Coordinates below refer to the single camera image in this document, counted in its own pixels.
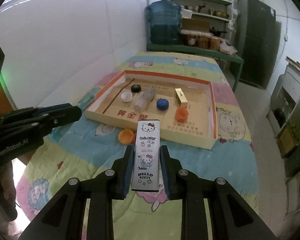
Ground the white plastic bag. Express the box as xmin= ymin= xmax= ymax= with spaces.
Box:
xmin=219 ymin=42 xmax=237 ymax=55

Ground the dark green refrigerator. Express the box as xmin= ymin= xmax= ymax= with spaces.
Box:
xmin=235 ymin=0 xmax=281 ymax=89

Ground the white Hello Kitty box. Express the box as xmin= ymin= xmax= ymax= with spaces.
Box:
xmin=131 ymin=120 xmax=160 ymax=192

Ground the clear patterned rectangular case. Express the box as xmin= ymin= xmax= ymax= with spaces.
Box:
xmin=134 ymin=87 xmax=156 ymax=113

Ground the white kitchen counter cabinet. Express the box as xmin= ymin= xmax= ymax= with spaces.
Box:
xmin=267 ymin=57 xmax=300 ymax=215

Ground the person's left hand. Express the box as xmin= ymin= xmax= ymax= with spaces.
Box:
xmin=0 ymin=161 xmax=18 ymax=222

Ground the light orange bottle cap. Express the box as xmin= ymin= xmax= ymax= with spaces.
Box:
xmin=117 ymin=129 xmax=134 ymax=145

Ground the blue bottle cap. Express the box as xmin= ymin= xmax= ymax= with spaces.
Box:
xmin=156 ymin=98 xmax=170 ymax=111

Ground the green white storage shelf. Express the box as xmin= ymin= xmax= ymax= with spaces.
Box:
xmin=172 ymin=0 xmax=234 ymax=44

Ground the green low bench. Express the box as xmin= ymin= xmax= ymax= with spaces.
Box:
xmin=147 ymin=43 xmax=244 ymax=92

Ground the teal floral box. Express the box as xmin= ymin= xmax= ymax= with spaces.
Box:
xmin=76 ymin=92 xmax=95 ymax=113

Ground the shallow orange rimmed cardboard tray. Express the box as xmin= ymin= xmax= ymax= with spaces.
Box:
xmin=86 ymin=70 xmax=218 ymax=150

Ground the white bottle cap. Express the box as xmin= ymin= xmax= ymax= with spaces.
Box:
xmin=120 ymin=91 xmax=133 ymax=102

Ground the cardboard box on shelf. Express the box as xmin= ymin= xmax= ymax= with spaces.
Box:
xmin=181 ymin=18 xmax=210 ymax=32

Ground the blue water jug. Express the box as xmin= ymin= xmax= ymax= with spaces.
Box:
xmin=146 ymin=0 xmax=181 ymax=45

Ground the red bottle cap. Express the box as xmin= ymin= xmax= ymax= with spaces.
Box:
xmin=133 ymin=133 xmax=137 ymax=144

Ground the small gold box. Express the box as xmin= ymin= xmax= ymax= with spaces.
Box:
xmin=175 ymin=88 xmax=188 ymax=108

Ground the black bottle cap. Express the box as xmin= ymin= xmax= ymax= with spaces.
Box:
xmin=130 ymin=84 xmax=141 ymax=93

